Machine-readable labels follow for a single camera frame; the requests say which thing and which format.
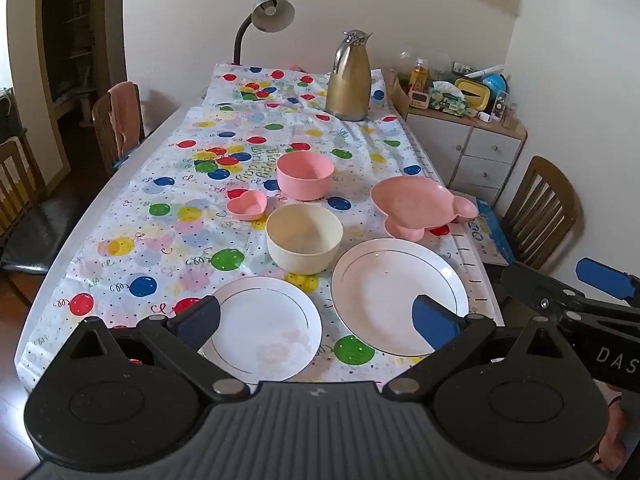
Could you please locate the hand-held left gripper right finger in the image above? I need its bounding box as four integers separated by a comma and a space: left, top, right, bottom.
382, 295, 571, 401

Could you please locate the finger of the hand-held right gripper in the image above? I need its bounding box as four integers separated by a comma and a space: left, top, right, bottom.
575, 257, 640, 306
500, 262, 640, 326

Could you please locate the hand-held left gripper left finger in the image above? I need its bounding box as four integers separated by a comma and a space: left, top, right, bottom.
65, 296, 251, 401

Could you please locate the large white plate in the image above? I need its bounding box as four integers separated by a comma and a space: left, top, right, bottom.
330, 238, 469, 357

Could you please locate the small white plate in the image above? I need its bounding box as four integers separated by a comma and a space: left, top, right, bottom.
200, 276, 323, 382

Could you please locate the cream round bowl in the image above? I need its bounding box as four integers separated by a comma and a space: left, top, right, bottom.
265, 203, 344, 276

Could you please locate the pink heart-shaped dish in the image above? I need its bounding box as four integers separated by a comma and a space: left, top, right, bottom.
226, 190, 268, 221

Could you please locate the pink mouse-shaped plate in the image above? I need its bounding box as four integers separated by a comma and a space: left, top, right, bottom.
370, 176, 478, 241

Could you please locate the pink round bowl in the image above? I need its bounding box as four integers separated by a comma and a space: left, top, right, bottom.
276, 152, 335, 202

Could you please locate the person's right hand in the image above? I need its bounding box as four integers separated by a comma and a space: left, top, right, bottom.
597, 392, 640, 478

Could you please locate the blue and white flat box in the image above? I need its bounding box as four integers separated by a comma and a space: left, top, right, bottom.
462, 197, 516, 266

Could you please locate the balloon-printed tablecloth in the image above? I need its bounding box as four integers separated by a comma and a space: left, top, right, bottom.
15, 62, 501, 396

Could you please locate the wooden chair with blue box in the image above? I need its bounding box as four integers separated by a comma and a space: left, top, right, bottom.
500, 156, 583, 271

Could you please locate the white drawer cabinet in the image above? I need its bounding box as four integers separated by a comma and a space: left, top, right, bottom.
400, 110, 528, 206

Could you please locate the wooden chair with black seat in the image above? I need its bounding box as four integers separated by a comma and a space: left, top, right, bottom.
0, 132, 96, 306

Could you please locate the small clear container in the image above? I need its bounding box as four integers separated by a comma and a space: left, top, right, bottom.
492, 92, 518, 123

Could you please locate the yellow box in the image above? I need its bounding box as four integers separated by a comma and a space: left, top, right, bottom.
454, 77, 493, 111

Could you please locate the green tissue box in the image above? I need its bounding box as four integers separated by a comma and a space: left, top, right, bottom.
430, 82, 471, 117

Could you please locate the wooden chair with towel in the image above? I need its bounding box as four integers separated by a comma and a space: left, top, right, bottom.
91, 85, 146, 178

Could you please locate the pink towel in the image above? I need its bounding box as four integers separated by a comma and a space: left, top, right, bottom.
107, 81, 146, 148

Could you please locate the cardboard box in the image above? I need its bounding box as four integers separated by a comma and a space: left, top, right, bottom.
387, 72, 413, 113

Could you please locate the orange bottle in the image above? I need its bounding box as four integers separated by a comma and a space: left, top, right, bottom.
411, 59, 431, 91

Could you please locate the gold thermos jug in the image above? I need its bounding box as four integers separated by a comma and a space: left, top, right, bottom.
325, 30, 373, 122

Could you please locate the clear glass jar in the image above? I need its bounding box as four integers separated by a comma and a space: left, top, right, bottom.
397, 42, 453, 83

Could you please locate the dark wooden bookshelf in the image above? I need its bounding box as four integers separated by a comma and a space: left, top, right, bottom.
37, 0, 108, 121

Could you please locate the grey gooseneck desk lamp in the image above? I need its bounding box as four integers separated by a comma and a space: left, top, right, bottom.
232, 0, 296, 66

